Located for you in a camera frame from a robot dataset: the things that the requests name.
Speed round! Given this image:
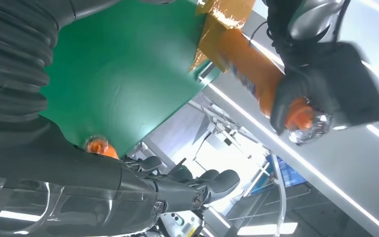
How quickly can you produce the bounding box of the blue panel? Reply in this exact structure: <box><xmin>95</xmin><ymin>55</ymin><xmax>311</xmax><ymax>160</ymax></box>
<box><xmin>250</xmin><ymin>154</ymin><xmax>308</xmax><ymax>197</ymax></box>

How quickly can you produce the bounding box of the green table mat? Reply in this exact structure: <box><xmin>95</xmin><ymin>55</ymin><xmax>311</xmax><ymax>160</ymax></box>
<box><xmin>40</xmin><ymin>0</ymin><xmax>221</xmax><ymax>158</ymax></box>

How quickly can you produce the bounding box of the yellow film wrapped box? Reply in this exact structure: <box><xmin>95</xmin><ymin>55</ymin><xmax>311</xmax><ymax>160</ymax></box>
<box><xmin>189</xmin><ymin>0</ymin><xmax>257</xmax><ymax>73</ymax></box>

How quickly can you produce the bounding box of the white desk frame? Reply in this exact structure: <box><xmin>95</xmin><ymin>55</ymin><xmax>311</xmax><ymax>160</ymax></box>
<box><xmin>186</xmin><ymin>98</ymin><xmax>290</xmax><ymax>237</ymax></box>

